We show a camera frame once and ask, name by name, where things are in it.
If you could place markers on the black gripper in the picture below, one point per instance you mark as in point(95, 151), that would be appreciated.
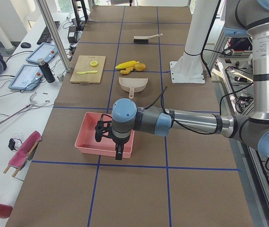
point(120, 141)

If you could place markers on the beige plastic dustpan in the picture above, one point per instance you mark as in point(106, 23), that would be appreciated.
point(133, 85)

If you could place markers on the toy ginger root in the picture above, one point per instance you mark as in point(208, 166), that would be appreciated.
point(126, 71)

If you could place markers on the toy brown potato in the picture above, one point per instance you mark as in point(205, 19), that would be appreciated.
point(139, 66)

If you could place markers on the yellow toy corn cob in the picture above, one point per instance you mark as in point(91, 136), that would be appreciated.
point(127, 64)

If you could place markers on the beige hand brush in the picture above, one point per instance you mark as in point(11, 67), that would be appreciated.
point(145, 39)

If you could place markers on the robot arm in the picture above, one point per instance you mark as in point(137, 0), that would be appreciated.
point(246, 17)

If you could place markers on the pink plastic bin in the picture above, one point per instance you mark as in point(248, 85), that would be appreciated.
point(86, 142)

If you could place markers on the yellow plastic knife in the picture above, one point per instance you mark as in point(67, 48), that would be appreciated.
point(86, 72)

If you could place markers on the wooden cutting board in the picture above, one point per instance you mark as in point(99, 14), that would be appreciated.
point(83, 64)

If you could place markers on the black water bottle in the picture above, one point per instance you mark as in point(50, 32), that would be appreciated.
point(45, 69)

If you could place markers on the small black device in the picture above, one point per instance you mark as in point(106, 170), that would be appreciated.
point(11, 144)

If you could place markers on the near teach pendant tablet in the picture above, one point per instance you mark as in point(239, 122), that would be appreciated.
point(27, 78)

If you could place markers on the teach pendant tablet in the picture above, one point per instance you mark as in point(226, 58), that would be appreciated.
point(27, 78)
point(44, 51)

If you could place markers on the black power adapter box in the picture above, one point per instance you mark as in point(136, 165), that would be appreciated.
point(72, 35)

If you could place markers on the far teach pendant tablet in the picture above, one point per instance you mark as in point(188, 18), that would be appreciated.
point(44, 51)

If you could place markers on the black keyboard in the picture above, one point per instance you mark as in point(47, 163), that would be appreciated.
point(45, 37)

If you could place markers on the black computer mouse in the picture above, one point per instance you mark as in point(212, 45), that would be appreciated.
point(25, 45)

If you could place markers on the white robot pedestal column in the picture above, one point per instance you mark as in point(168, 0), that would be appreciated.
point(188, 69)

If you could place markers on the aluminium frame post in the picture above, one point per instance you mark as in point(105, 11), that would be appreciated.
point(44, 9)

